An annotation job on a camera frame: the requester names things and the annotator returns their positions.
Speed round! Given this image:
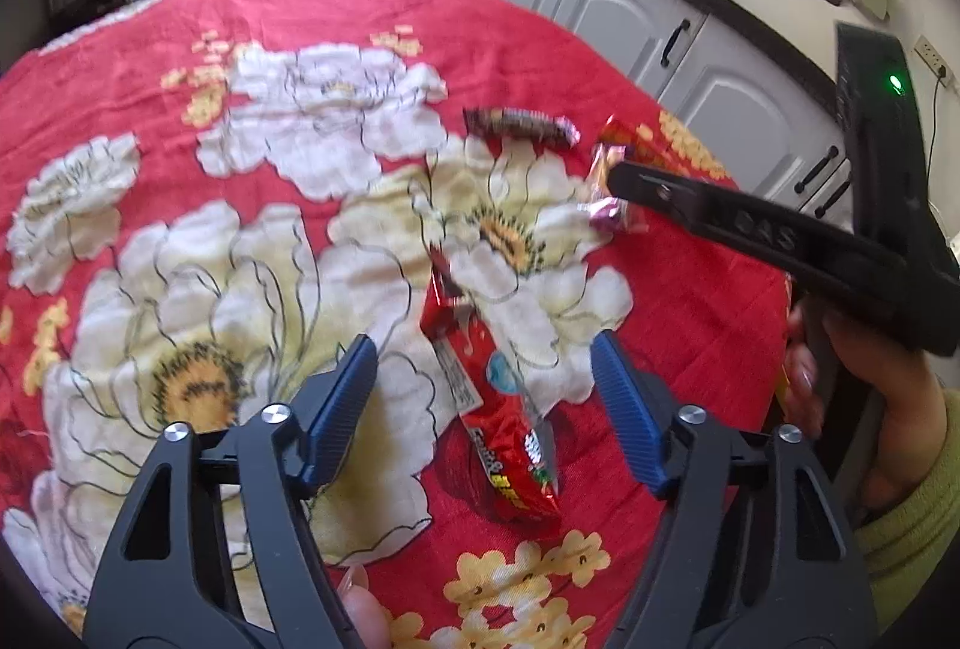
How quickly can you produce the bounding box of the small red wrapper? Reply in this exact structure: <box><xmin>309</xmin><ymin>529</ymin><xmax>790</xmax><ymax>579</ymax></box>
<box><xmin>598</xmin><ymin>115</ymin><xmax>661</xmax><ymax>166</ymax></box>

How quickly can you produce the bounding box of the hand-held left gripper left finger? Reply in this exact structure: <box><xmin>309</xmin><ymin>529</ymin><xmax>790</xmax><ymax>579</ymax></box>
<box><xmin>81</xmin><ymin>334</ymin><xmax>380</xmax><ymax>649</ymax></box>

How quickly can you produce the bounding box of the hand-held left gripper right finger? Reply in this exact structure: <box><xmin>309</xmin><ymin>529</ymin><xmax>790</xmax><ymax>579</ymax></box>
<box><xmin>590</xmin><ymin>330</ymin><xmax>878</xmax><ymax>649</ymax></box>

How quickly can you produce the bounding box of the black power cable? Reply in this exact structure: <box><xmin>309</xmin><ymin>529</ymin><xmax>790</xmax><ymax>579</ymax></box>
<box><xmin>924</xmin><ymin>79</ymin><xmax>960</xmax><ymax>207</ymax></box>

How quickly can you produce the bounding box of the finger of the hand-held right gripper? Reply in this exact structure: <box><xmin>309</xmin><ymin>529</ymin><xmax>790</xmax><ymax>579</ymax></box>
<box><xmin>606</xmin><ymin>160</ymin><xmax>710</xmax><ymax>237</ymax></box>

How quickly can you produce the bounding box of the white wall socket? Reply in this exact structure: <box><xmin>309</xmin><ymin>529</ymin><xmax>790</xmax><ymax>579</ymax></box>
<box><xmin>915</xmin><ymin>37</ymin><xmax>953</xmax><ymax>80</ymax></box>

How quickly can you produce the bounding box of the person's right hand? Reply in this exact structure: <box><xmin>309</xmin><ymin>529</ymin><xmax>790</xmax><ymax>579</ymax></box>
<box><xmin>780</xmin><ymin>300</ymin><xmax>950</xmax><ymax>515</ymax></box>

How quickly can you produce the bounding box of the person's left hand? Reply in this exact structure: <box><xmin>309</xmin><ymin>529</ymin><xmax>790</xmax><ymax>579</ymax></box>
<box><xmin>337</xmin><ymin>566</ymin><xmax>391</xmax><ymax>649</ymax></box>

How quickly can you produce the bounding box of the red snack packet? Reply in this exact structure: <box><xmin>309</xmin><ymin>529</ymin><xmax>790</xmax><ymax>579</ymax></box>
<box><xmin>418</xmin><ymin>259</ymin><xmax>563</xmax><ymax>522</ymax></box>

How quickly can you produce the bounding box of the person's right forearm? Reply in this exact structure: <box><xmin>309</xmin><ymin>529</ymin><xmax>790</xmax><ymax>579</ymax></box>
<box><xmin>847</xmin><ymin>446</ymin><xmax>960</xmax><ymax>635</ymax></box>

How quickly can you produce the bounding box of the pink shiny candy wrapper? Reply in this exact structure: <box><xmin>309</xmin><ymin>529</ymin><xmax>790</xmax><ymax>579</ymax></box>
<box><xmin>577</xmin><ymin>145</ymin><xmax>650</xmax><ymax>235</ymax></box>

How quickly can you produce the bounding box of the dark candy wrapper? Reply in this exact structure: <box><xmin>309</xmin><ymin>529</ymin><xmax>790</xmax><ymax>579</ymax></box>
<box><xmin>463</xmin><ymin>104</ymin><xmax>580</xmax><ymax>151</ymax></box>

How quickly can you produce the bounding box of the red floral blanket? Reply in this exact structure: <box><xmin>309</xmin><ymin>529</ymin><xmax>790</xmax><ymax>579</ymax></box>
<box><xmin>0</xmin><ymin>0</ymin><xmax>796</xmax><ymax>649</ymax></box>

